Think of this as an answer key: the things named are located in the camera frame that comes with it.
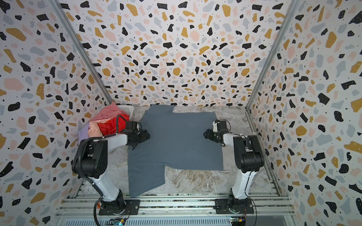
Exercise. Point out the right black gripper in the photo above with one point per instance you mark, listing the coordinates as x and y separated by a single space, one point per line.
209 135

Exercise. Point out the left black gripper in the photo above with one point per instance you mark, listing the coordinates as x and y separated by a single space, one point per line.
143 135

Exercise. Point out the grey t-shirt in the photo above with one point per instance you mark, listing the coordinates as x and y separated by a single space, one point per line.
176 141

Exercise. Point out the white laundry basket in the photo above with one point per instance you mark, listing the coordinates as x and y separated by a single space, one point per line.
129 109

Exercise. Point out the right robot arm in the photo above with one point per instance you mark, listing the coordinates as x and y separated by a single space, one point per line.
249 160

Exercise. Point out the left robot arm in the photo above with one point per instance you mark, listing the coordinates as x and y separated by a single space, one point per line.
91 161

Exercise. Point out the red t-shirt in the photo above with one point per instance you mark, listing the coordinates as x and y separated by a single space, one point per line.
113 125

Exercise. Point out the dusty pink t-shirt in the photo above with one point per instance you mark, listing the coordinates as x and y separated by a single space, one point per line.
109 112

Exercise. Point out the peach t-shirt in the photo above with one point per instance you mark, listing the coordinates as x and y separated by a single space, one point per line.
94 130

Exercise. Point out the right circuit board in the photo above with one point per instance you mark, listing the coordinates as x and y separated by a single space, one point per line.
238 221

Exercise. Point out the circuit board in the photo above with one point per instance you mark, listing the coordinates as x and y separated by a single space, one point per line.
117 222
238 221

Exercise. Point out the left circuit board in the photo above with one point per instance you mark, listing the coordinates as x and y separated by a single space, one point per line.
117 222

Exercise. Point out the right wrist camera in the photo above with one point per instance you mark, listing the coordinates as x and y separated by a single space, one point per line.
220 126

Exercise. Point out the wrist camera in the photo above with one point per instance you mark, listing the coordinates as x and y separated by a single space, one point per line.
132 127
220 126

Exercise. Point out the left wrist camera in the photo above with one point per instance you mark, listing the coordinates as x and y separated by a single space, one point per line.
132 127

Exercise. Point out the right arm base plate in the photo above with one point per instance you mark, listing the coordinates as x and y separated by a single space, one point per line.
234 206

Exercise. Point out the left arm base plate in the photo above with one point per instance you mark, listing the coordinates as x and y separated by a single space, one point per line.
116 208

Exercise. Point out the aluminium mounting rail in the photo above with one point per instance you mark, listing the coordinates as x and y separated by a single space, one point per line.
198 210

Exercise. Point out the right corner aluminium post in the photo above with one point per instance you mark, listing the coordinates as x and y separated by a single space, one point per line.
279 38

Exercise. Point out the corner aluminium post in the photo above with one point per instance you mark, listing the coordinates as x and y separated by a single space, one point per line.
279 38
57 9

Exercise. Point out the left corner aluminium post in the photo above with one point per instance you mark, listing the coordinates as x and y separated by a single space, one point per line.
57 9

